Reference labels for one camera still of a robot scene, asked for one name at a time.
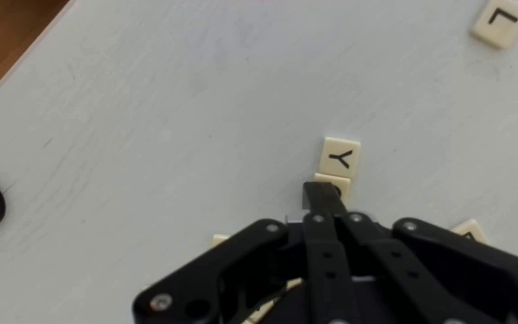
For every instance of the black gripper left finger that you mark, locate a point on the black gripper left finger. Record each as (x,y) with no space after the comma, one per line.
(230,280)

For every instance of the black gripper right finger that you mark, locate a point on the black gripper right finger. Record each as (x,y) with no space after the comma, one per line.
(419,271)

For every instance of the cream tile letter Y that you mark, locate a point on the cream tile letter Y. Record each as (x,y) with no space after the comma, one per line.
(341,156)

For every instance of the cream tile letter O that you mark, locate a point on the cream tile letter O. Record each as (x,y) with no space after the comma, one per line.
(343,183)

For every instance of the cream tile letter e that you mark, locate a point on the cream tile letter e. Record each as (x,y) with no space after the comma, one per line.
(219,237)
(472,230)

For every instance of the cream tile letter L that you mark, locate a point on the cream tile letter L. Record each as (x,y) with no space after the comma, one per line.
(498,23)

